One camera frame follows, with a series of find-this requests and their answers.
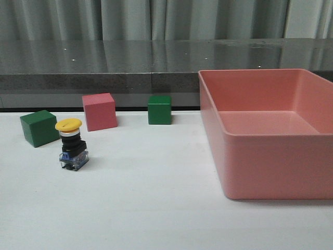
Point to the pink plastic bin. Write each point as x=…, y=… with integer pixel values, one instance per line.
x=270, y=132

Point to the green cube far left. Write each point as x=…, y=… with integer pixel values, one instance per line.
x=39, y=128

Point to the pink cube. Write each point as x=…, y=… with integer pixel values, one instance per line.
x=100, y=111

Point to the grey curtain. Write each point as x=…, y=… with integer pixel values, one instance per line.
x=164, y=20

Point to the dark glossy bench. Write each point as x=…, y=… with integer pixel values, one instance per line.
x=54, y=75

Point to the yellow push button switch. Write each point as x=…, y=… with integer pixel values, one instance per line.
x=74, y=150

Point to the green cube centre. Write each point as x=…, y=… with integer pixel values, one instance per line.
x=159, y=110

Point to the green cube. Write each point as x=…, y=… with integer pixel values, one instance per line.
x=39, y=128
x=159, y=110

